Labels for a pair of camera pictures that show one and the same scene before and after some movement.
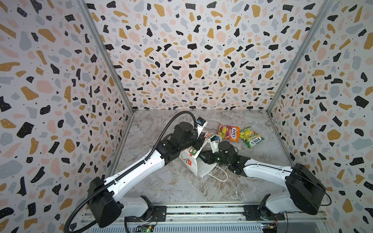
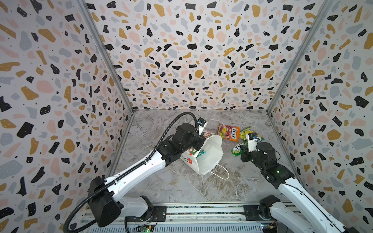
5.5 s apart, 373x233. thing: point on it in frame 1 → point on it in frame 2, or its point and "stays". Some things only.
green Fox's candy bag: x=250 y=137 stays
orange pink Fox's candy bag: x=230 y=133 stays
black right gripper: x=208 y=157 → x=248 y=154
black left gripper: x=199 y=141 stays
